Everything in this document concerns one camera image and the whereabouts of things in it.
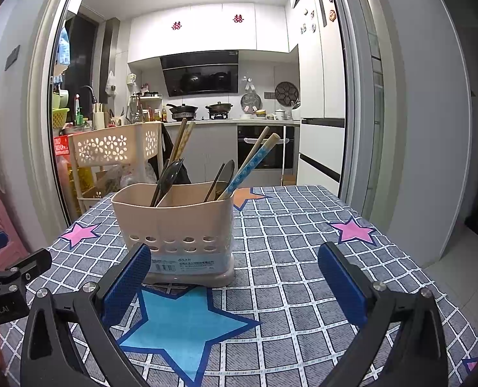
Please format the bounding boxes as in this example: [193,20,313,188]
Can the round hanging metal plate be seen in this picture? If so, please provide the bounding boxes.
[240,92,262,114]

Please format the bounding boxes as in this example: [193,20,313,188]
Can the plain wooden chopstick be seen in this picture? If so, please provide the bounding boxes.
[217,126,271,201]

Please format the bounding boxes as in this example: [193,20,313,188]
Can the dark translucent spoon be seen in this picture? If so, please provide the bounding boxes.
[156,158,186,207]
[149,160,171,208]
[215,159,236,202]
[204,163,226,203]

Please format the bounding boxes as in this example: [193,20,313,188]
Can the yellow oil bottle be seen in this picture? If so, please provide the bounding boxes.
[76,165,95,200]

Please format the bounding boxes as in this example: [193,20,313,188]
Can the black hanging cloth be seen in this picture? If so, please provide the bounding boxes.
[148,123,191,184]

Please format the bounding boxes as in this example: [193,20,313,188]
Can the blue patterned wooden chopstick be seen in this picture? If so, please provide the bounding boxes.
[219,132,282,201]

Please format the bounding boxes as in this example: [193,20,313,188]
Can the white upper cabinets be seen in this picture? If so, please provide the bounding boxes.
[127,3,290,64]

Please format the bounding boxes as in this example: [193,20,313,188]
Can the checked star tablecloth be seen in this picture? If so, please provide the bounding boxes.
[0,185,478,387]

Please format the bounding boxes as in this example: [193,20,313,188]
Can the black cooking pot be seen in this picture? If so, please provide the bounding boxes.
[166,104,199,121]
[205,102,233,119]

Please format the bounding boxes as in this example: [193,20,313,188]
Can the round dark steamer rack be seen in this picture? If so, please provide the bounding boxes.
[274,81,300,107]

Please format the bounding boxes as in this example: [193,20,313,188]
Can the white refrigerator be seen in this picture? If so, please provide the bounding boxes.
[287,0,346,196]

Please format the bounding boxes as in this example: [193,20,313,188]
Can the dark wall switch panel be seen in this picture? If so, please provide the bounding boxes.
[5,45,21,69]

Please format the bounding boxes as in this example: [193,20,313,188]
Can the black built-in oven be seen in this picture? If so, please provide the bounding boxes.
[237,125,296,170]

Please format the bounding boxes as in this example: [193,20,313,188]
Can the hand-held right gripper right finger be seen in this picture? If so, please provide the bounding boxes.
[317,242,449,387]

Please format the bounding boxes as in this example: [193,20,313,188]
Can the beige plastic utensil holder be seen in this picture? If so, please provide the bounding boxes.
[111,181,236,287]

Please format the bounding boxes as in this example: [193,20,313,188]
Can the beige flower-cutout basket cart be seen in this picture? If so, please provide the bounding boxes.
[67,121,165,214]

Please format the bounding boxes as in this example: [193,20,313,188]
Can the black kitchen faucet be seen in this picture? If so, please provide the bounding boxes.
[80,86,98,117]

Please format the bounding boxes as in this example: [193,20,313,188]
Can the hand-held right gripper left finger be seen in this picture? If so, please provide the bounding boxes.
[20,243,153,387]

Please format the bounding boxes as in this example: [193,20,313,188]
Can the black range hood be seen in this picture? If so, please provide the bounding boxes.
[160,50,239,98]

